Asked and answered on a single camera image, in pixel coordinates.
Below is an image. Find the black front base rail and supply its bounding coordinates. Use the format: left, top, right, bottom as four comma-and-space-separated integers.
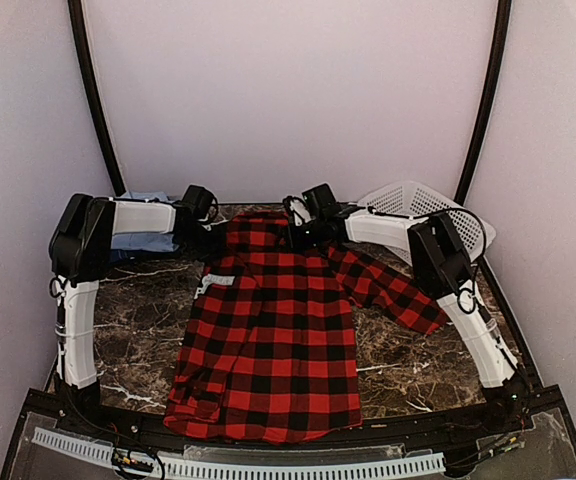
14, 386, 576, 469

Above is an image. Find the white slotted cable duct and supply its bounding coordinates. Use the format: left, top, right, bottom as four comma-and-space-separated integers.
31, 427, 445, 479

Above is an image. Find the white plastic mesh basket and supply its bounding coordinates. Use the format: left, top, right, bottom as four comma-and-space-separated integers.
358, 180, 496, 260

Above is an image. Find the left black frame post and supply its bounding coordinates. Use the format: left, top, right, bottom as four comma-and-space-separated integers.
67, 0, 127, 196

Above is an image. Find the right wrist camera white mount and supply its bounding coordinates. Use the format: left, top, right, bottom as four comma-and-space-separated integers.
282, 195, 312, 226

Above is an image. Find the black frame post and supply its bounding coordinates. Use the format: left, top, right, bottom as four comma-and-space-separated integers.
453, 0, 512, 206
67, 0, 127, 196

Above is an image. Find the folded light blue shirt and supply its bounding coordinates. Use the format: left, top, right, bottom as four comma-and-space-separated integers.
111, 191, 179, 253

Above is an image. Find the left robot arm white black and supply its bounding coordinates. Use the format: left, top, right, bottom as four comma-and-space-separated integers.
49, 185, 225, 393

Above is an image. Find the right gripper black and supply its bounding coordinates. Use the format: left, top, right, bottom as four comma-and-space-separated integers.
277, 216, 327, 250

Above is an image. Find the folded dark navy shirt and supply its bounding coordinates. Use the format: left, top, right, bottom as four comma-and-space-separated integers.
109, 250, 179, 266

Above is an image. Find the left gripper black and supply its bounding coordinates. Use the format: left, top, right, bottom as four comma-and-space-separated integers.
179, 223, 228, 262

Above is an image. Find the right black frame post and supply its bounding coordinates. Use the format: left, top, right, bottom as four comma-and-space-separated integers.
453, 0, 512, 206

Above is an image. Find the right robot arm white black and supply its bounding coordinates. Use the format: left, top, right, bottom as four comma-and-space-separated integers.
283, 182, 532, 434

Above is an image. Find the red black plaid shirt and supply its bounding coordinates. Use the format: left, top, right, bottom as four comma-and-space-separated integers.
164, 211, 447, 435

